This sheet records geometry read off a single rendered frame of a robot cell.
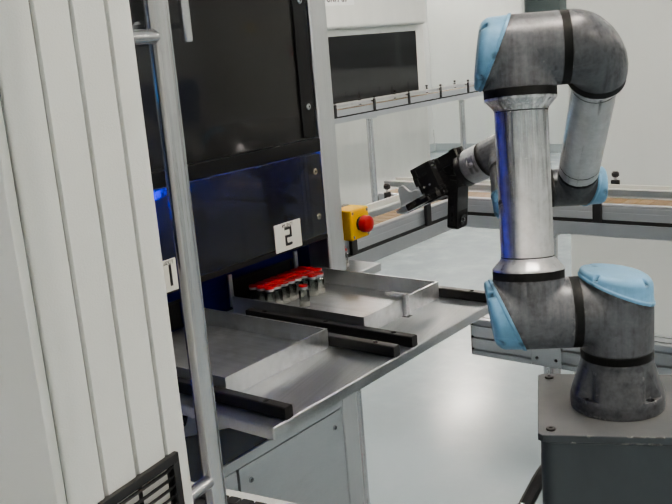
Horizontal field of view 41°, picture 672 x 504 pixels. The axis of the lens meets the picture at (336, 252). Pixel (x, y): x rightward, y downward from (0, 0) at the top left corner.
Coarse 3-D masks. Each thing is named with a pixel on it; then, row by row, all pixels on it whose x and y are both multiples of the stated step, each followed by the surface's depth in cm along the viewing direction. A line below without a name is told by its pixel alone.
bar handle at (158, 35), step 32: (160, 0) 90; (160, 32) 90; (160, 64) 91; (160, 96) 92; (160, 128) 93; (192, 224) 96; (192, 256) 96; (192, 288) 97; (192, 320) 97; (192, 352) 98; (192, 384) 100; (224, 480) 103
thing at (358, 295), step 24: (336, 288) 196; (360, 288) 194; (384, 288) 191; (408, 288) 187; (432, 288) 181; (240, 312) 183; (288, 312) 175; (312, 312) 171; (336, 312) 167; (360, 312) 177; (384, 312) 168
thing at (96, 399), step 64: (0, 0) 72; (64, 0) 78; (128, 0) 85; (0, 64) 74; (64, 64) 78; (128, 64) 85; (0, 128) 74; (64, 128) 78; (128, 128) 85; (0, 192) 75; (64, 192) 78; (128, 192) 86; (0, 256) 77; (64, 256) 79; (128, 256) 86; (0, 320) 79; (64, 320) 79; (128, 320) 86; (0, 384) 81; (64, 384) 80; (128, 384) 87; (0, 448) 84; (64, 448) 82; (128, 448) 87
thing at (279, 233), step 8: (280, 224) 185; (288, 224) 187; (296, 224) 189; (280, 232) 186; (288, 232) 188; (296, 232) 190; (280, 240) 186; (288, 240) 188; (296, 240) 190; (280, 248) 186; (288, 248) 188
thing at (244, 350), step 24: (216, 312) 175; (216, 336) 170; (240, 336) 168; (264, 336) 167; (288, 336) 164; (312, 336) 155; (216, 360) 156; (240, 360) 155; (264, 360) 146; (288, 360) 150; (216, 384) 140; (240, 384) 142
